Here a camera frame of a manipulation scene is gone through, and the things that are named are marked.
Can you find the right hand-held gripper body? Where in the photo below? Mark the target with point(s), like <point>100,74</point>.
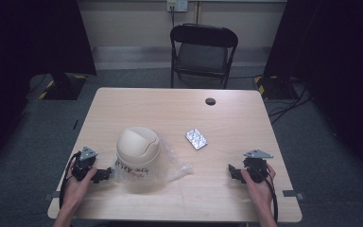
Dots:
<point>255,168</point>

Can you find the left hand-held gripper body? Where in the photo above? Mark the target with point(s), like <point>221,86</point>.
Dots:
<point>83,164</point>

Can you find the beige cap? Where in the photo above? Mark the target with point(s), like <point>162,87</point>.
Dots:
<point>137,151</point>

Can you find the silver blister pack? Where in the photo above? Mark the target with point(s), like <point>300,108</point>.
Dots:
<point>196,139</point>

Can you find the person's left hand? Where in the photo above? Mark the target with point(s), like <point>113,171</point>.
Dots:
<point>75,192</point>

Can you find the person's right hand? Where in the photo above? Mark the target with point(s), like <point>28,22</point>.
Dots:
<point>260,194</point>

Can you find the small black floor strip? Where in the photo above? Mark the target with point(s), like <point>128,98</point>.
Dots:
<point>75,124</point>

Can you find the clear plastic bag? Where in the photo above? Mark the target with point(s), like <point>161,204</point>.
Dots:
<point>173,164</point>

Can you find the black table grommet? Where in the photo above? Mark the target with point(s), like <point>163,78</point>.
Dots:
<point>210,101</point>

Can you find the black stand base striped tape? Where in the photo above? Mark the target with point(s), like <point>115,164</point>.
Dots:
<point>63,86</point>
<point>274,87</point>

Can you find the black folding chair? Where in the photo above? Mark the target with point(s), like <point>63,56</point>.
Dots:
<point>203,53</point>

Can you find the black curtain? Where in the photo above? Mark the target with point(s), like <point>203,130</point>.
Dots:
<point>334,63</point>
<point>28,47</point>

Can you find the grey table bracket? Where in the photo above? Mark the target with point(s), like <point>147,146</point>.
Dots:
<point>51,195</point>
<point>293,194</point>

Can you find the white wall socket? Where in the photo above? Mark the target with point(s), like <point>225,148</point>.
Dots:
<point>177,5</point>

